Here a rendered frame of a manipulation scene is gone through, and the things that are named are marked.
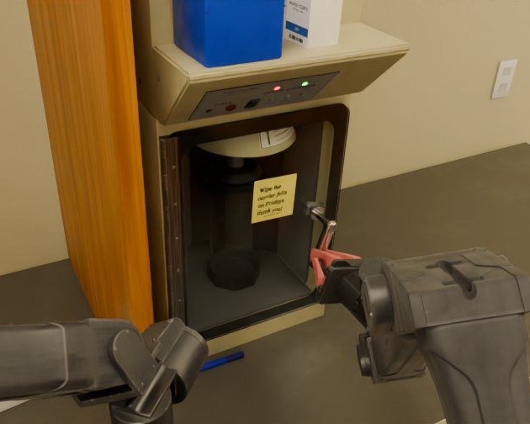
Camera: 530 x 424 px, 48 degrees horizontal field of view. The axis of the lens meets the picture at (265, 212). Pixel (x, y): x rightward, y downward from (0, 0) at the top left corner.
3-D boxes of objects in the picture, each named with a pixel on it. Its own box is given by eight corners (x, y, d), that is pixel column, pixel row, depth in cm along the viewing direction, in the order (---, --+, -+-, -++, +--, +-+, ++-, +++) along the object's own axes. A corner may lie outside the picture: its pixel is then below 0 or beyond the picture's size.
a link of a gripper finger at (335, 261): (308, 234, 98) (341, 266, 91) (341, 234, 102) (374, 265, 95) (294, 268, 100) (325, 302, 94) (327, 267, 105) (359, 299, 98)
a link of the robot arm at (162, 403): (95, 406, 53) (154, 423, 52) (132, 352, 59) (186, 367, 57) (103, 455, 57) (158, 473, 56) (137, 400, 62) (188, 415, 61)
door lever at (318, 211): (306, 253, 105) (294, 253, 104) (324, 206, 101) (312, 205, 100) (323, 270, 101) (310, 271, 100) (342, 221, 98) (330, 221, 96)
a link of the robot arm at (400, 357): (376, 333, 44) (525, 310, 44) (362, 260, 46) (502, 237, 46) (358, 388, 84) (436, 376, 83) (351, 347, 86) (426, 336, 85)
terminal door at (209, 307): (173, 348, 102) (162, 133, 81) (324, 298, 115) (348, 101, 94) (176, 352, 101) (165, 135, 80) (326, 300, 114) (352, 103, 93)
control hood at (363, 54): (154, 119, 79) (150, 45, 74) (353, 87, 93) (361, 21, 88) (188, 156, 71) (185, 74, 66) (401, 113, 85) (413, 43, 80)
